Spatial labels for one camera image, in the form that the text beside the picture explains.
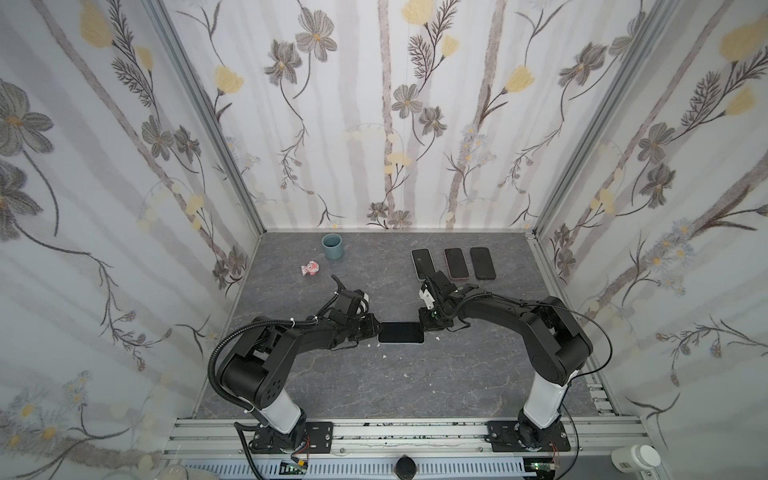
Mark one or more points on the black knob on rail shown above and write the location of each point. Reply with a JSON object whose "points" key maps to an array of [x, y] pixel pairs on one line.
{"points": [[405, 468]]}

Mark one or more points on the white cylinder device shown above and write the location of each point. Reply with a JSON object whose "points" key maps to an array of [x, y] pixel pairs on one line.
{"points": [[637, 458]]}

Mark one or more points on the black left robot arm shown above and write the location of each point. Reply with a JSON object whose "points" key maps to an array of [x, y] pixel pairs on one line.
{"points": [[249, 368]]}

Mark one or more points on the black phone case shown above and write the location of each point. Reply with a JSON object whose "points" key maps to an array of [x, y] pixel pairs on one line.
{"points": [[483, 264]]}

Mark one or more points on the pink pig figurine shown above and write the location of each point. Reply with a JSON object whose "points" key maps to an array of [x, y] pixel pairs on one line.
{"points": [[310, 269]]}

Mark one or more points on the clear teal phone case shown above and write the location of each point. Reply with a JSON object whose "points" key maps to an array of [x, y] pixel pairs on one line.
{"points": [[401, 342]]}

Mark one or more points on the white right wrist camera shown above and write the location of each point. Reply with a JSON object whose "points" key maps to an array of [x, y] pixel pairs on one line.
{"points": [[427, 298]]}

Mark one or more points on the teal ceramic cup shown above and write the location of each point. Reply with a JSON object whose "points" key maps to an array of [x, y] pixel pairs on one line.
{"points": [[333, 246]]}

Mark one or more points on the purple-edged smartphone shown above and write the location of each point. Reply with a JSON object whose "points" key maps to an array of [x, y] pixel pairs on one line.
{"points": [[456, 263]]}

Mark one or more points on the light blue phone case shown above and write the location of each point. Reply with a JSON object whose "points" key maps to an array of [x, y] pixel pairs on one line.
{"points": [[422, 263]]}

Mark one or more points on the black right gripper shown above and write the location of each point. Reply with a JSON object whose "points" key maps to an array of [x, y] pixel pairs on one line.
{"points": [[432, 316]]}

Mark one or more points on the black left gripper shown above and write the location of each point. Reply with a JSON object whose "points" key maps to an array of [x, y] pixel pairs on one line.
{"points": [[372, 326]]}

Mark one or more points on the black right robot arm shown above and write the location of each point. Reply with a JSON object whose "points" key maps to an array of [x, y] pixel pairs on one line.
{"points": [[556, 345]]}

